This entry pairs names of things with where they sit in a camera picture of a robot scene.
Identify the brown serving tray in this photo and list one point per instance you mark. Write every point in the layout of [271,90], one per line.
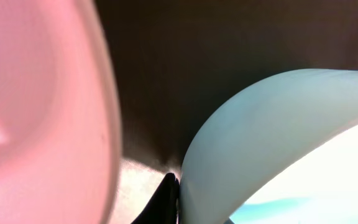
[177,61]

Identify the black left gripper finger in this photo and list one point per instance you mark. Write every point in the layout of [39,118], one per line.
[162,206]

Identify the light blue bowl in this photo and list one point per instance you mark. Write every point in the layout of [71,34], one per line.
[258,133]

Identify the pink bowl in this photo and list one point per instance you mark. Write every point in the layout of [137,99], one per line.
[60,127]

